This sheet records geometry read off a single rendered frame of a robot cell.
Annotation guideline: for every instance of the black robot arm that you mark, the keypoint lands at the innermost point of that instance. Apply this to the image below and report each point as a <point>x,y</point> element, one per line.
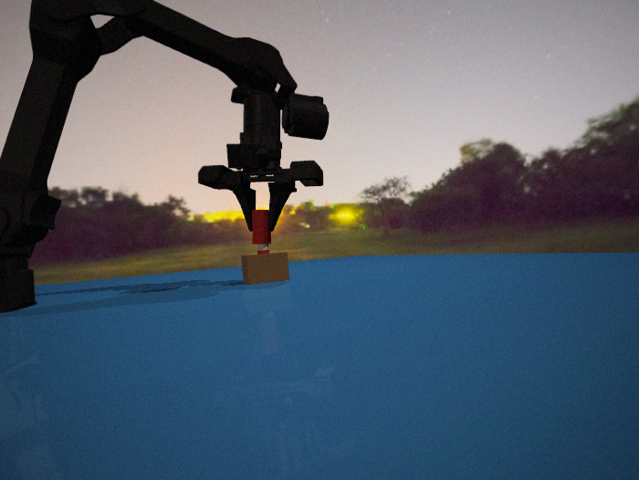
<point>66,47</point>

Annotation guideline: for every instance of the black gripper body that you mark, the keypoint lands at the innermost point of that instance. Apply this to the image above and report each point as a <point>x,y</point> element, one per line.
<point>307,172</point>

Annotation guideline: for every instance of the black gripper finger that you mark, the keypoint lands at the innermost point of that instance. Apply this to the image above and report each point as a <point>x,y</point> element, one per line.
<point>247,199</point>
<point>279,194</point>

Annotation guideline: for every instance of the brown rectangular block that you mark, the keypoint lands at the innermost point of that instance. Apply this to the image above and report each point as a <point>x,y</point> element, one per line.
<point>265,268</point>

